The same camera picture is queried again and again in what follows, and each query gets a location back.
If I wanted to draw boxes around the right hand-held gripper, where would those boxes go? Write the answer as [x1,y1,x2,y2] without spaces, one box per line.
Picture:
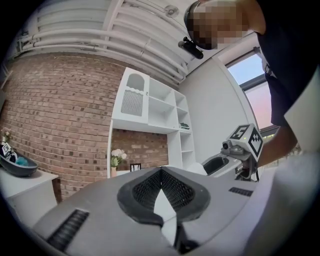
[200,123,265,181]

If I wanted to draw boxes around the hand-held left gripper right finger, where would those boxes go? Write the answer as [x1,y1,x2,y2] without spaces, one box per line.
[160,166,211,224]

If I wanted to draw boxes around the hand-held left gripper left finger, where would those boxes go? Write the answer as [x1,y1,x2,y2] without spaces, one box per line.
[116,166,165,227]

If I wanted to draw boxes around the person's right forearm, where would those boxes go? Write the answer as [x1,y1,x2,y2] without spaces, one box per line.
[256,124,299,169]

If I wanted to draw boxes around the white flower bouquet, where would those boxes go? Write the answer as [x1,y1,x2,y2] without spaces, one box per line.
[110,148,128,168]

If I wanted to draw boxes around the white shelf unit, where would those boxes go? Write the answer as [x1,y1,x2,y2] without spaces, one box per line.
[106,66,197,179]

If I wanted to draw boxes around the white arched cabinet door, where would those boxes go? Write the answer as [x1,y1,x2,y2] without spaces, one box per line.
[117,67,151,118]

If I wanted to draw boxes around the white side cabinet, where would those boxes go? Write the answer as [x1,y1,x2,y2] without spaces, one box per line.
[0,166,60,227]

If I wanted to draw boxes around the black oval bowl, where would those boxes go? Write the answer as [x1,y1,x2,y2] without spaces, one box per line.
[0,149,39,178]

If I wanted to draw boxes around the person's dark shirt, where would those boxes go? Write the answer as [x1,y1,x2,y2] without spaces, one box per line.
[249,0,320,129]

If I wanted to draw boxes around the person's head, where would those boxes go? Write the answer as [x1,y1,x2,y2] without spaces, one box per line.
[183,0,266,51]

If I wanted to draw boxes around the small pale flowers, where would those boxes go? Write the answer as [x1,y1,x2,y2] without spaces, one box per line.
[0,127,13,142]

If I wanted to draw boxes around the white ceiling pipes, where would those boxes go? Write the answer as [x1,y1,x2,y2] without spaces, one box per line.
[14,0,191,85]

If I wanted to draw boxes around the window with dark frame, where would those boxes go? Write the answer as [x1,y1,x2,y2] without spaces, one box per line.
[224,47,283,133]

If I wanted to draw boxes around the black head-worn camera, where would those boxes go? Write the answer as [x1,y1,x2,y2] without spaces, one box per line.
[177,36,205,60]

